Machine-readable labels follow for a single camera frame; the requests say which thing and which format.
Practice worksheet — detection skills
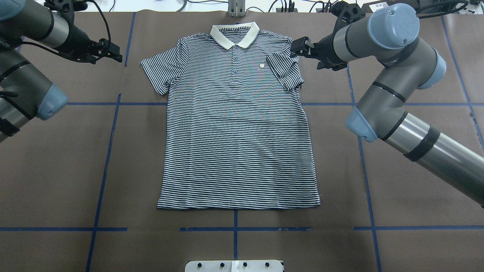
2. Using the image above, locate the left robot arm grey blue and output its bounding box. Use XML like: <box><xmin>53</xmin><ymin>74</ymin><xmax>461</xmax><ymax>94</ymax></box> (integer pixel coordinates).
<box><xmin>0</xmin><ymin>0</ymin><xmax>123</xmax><ymax>141</ymax></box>

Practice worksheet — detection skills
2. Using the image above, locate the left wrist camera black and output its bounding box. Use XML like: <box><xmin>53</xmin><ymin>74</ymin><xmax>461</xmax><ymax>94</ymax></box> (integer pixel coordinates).
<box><xmin>43</xmin><ymin>0</ymin><xmax>88</xmax><ymax>14</ymax></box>

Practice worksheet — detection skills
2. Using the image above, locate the striped polo shirt white collar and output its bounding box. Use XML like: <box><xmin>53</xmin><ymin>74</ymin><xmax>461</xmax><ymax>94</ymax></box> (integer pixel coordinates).
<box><xmin>140</xmin><ymin>22</ymin><xmax>321</xmax><ymax>210</ymax></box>

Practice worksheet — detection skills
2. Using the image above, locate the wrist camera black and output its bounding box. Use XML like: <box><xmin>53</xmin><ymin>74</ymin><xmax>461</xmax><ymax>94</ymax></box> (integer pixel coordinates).
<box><xmin>43</xmin><ymin>0</ymin><xmax>88</xmax><ymax>14</ymax></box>
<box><xmin>329</xmin><ymin>1</ymin><xmax>366</xmax><ymax>26</ymax></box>

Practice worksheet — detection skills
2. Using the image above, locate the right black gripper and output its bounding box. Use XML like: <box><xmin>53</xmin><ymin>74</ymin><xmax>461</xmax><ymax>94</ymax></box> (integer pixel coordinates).
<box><xmin>290</xmin><ymin>33</ymin><xmax>348</xmax><ymax>71</ymax></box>

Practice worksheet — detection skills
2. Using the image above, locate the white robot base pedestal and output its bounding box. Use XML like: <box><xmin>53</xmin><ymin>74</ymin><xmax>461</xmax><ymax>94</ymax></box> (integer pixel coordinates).
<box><xmin>185</xmin><ymin>260</ymin><xmax>285</xmax><ymax>272</ymax></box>

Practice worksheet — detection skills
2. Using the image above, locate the aluminium frame post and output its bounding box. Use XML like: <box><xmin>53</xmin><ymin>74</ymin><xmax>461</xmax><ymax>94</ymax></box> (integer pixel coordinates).
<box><xmin>227</xmin><ymin>0</ymin><xmax>247</xmax><ymax>18</ymax></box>

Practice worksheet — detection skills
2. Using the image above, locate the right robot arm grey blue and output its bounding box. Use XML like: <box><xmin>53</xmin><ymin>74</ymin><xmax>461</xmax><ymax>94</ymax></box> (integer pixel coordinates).
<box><xmin>290</xmin><ymin>1</ymin><xmax>484</xmax><ymax>206</ymax></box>

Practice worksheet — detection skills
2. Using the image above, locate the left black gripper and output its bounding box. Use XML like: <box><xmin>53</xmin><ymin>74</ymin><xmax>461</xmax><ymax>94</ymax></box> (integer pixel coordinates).
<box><xmin>62</xmin><ymin>25</ymin><xmax>123</xmax><ymax>64</ymax></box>

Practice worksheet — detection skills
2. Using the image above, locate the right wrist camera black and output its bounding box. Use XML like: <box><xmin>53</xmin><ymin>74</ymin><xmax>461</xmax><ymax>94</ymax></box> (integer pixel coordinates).
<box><xmin>329</xmin><ymin>1</ymin><xmax>366</xmax><ymax>26</ymax></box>

